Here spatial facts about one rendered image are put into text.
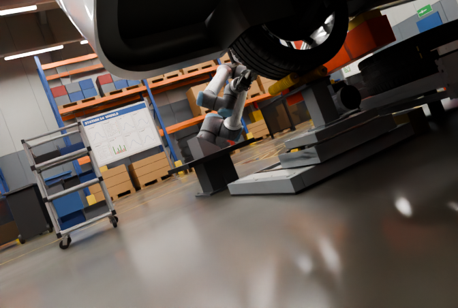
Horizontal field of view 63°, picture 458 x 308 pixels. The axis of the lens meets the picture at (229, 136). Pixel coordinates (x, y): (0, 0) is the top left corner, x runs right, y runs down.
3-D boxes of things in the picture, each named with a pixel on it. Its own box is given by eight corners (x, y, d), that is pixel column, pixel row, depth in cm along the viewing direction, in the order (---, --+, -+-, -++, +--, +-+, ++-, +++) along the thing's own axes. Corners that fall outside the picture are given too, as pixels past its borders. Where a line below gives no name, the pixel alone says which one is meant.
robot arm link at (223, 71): (222, 56, 277) (196, 92, 219) (238, 61, 276) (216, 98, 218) (219, 71, 283) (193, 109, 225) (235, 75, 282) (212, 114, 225)
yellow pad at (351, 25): (364, 21, 207) (361, 12, 207) (348, 31, 220) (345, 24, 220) (382, 16, 212) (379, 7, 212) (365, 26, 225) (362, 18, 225)
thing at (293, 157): (321, 165, 169) (313, 144, 169) (283, 170, 202) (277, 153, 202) (398, 129, 187) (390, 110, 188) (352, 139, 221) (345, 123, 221)
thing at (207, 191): (179, 202, 326) (167, 170, 327) (236, 177, 352) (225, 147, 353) (202, 202, 272) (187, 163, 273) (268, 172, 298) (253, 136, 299)
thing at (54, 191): (60, 251, 312) (18, 140, 313) (63, 245, 351) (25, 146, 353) (123, 224, 332) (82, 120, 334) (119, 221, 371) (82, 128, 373)
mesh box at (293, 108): (294, 130, 1029) (281, 97, 1031) (270, 137, 1144) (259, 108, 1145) (317, 120, 1067) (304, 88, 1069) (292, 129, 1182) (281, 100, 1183)
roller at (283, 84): (294, 83, 183) (290, 71, 183) (268, 98, 210) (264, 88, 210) (304, 80, 185) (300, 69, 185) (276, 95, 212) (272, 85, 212)
